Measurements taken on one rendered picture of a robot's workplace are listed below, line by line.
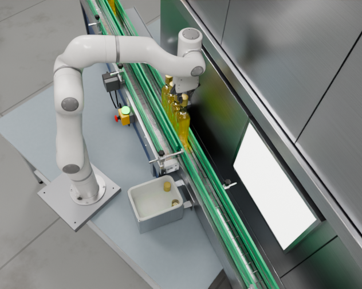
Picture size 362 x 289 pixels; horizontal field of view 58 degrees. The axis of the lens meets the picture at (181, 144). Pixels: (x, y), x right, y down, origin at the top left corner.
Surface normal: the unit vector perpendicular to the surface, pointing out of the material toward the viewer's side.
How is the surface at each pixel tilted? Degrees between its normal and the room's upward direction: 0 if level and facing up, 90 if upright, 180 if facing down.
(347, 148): 90
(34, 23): 0
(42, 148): 0
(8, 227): 0
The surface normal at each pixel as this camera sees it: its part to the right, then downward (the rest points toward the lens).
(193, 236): 0.06, -0.57
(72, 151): 0.37, 0.41
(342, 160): -0.91, 0.30
